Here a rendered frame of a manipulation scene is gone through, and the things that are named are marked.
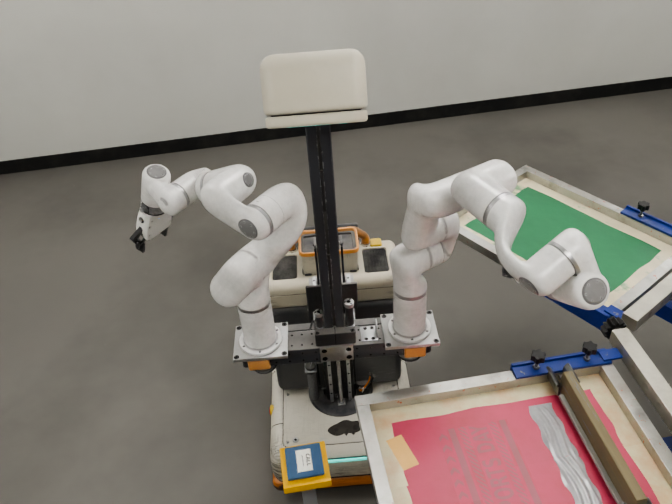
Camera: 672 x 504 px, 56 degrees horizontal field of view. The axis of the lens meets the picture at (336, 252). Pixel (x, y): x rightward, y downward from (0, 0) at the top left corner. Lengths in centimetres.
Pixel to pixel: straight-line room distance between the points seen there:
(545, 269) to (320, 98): 54
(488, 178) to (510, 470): 84
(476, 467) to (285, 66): 116
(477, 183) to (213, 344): 242
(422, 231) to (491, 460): 67
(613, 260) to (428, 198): 124
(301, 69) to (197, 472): 216
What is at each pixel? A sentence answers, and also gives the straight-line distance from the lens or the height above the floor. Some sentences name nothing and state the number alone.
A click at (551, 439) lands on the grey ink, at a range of 193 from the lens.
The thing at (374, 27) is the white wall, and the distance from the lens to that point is 508.
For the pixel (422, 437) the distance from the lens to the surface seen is 189.
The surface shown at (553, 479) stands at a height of 96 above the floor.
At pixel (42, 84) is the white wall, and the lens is 527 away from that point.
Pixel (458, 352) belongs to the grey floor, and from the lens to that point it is 340.
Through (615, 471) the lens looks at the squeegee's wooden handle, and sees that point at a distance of 182.
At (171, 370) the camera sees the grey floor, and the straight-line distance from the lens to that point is 348.
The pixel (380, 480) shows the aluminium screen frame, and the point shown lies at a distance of 177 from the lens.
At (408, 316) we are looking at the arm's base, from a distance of 181.
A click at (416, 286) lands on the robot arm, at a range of 173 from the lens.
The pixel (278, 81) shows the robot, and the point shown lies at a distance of 128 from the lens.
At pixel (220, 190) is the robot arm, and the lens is 146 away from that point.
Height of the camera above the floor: 250
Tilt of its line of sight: 39 degrees down
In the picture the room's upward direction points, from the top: 4 degrees counter-clockwise
